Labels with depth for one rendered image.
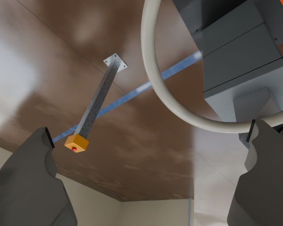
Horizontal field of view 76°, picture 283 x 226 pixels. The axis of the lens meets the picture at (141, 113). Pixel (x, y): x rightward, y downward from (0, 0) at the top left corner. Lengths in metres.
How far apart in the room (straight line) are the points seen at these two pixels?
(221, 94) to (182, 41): 0.90
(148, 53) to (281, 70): 0.76
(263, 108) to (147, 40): 0.75
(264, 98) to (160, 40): 1.13
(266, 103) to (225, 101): 0.21
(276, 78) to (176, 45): 1.04
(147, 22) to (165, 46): 1.50
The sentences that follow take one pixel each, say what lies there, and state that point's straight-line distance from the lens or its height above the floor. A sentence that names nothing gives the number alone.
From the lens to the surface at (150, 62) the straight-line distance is 0.41.
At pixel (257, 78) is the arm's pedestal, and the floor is 0.85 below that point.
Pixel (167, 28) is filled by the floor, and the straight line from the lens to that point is 1.81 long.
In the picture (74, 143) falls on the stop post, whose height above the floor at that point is 1.08.
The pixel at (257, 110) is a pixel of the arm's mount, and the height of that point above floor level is 0.98.
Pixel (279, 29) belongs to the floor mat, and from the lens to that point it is 1.93.
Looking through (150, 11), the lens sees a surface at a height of 1.27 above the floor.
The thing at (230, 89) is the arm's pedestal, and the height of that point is 0.85.
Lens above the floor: 1.63
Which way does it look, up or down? 39 degrees down
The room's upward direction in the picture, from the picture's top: 166 degrees counter-clockwise
